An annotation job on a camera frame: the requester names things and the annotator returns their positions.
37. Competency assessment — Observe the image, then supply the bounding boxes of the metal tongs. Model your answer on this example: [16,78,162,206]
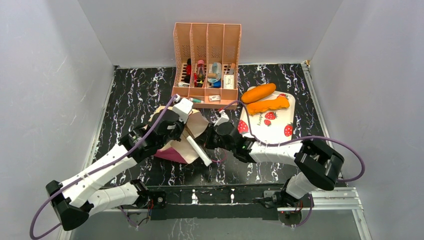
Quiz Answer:
[184,126,212,166]

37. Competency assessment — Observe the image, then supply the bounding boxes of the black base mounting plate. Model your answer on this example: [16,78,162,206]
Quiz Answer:
[116,184,303,222]

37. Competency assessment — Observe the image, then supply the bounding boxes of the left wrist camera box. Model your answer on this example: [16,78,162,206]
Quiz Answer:
[171,98,194,124]

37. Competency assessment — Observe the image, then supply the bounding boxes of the paper cake bag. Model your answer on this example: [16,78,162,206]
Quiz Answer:
[154,109,221,164]

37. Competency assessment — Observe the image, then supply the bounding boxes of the blue tape dispenser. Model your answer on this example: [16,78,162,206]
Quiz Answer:
[207,62,222,89]

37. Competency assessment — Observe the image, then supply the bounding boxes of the strawberry print tray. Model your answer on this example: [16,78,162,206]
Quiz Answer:
[237,91,296,144]

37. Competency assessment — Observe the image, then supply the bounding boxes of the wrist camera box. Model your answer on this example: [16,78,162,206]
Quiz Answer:
[214,110,230,127]
[171,98,194,124]

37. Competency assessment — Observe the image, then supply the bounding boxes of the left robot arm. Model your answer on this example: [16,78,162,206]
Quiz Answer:
[46,106,190,231]

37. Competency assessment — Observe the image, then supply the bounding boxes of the pink capped tube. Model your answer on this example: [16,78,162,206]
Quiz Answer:
[195,60,206,88]

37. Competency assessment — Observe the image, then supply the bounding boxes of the fake orange bread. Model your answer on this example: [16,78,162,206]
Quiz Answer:
[247,96,290,115]

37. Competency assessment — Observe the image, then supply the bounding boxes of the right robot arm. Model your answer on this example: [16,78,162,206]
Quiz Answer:
[201,122,344,207]

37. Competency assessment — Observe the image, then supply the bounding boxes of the white label box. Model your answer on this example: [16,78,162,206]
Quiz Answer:
[223,74,235,89]

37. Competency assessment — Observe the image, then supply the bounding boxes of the aluminium frame rail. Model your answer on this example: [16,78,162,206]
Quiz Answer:
[59,187,372,240]

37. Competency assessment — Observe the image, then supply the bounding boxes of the green marker pen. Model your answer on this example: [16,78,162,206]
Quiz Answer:
[188,97,204,104]

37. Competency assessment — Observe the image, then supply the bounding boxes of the smooth orange bread loaf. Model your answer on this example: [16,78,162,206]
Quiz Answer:
[240,83,277,104]

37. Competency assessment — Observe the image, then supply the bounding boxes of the small white card box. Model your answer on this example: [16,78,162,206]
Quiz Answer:
[208,95,221,102]

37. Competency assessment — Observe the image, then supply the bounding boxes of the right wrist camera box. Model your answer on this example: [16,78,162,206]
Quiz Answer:
[214,110,230,127]

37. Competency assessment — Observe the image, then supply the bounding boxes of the orange plastic file organizer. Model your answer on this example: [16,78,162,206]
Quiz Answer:
[172,22,242,109]

